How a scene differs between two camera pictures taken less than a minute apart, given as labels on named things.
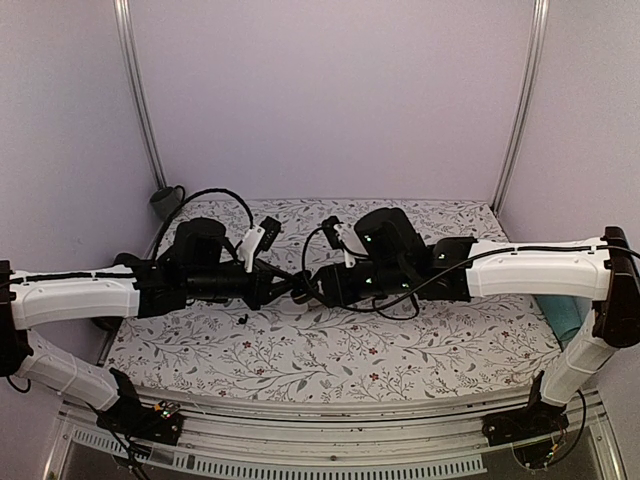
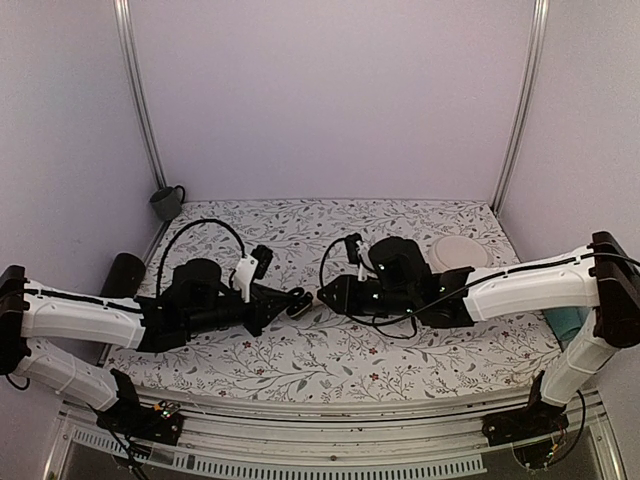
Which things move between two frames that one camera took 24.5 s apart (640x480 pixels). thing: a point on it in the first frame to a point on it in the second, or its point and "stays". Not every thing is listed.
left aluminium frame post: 123,16 stays
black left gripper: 261,294 to 262,298
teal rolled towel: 566,314 stays
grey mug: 166,200 stays
